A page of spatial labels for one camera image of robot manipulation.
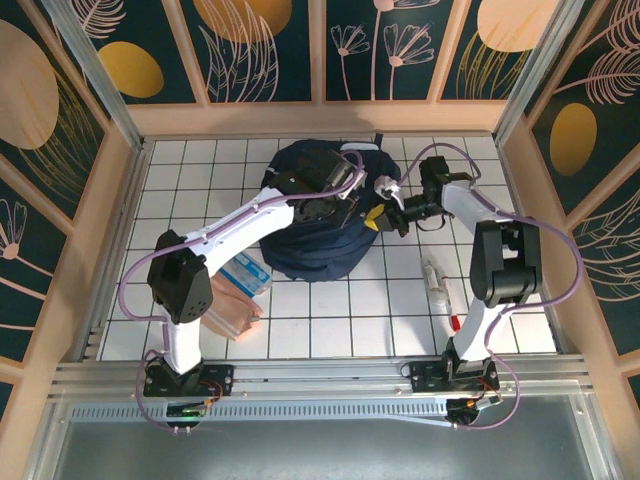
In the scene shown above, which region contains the navy blue backpack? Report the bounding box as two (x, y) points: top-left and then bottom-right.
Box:
(259, 130), (402, 284)

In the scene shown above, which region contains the blue white pencil case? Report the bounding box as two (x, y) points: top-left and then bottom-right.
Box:
(219, 251), (274, 296)

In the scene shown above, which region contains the red capped marker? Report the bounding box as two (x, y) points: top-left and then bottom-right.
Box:
(443, 277), (464, 334)

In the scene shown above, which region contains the pink striped pouch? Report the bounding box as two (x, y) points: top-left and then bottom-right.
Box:
(202, 272), (266, 344)

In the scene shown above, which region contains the aluminium side rail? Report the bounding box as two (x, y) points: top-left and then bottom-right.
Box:
(74, 142), (151, 362)
(494, 139), (571, 357)

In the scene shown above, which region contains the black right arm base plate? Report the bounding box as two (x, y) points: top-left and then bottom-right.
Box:
(409, 360), (500, 394)

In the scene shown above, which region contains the aluminium mounting rail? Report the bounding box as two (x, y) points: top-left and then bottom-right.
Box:
(49, 353), (594, 401)

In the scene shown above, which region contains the aluminium frame post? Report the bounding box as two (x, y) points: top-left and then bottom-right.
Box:
(39, 0), (146, 151)
(492, 0), (586, 146)

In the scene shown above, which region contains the slotted grey cable duct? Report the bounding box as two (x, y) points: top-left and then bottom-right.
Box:
(69, 399), (451, 422)

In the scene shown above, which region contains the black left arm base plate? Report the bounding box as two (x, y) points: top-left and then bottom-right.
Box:
(143, 364), (235, 399)

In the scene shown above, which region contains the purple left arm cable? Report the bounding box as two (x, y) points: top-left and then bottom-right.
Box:
(118, 149), (369, 437)

